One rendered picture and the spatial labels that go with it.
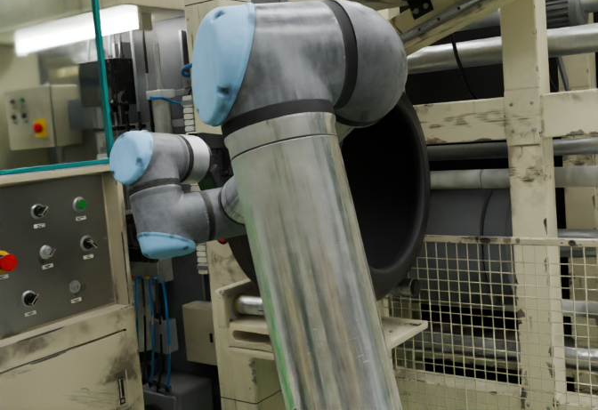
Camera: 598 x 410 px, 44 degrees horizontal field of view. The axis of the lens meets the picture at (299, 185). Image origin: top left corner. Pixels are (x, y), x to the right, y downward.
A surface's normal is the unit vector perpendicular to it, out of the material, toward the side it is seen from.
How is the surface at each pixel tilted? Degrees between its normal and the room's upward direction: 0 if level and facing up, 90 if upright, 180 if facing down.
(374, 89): 132
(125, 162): 78
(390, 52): 94
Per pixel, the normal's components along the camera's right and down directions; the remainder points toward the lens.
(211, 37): -0.92, 0.03
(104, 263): 0.81, -0.02
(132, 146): -0.64, -0.07
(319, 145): 0.58, -0.23
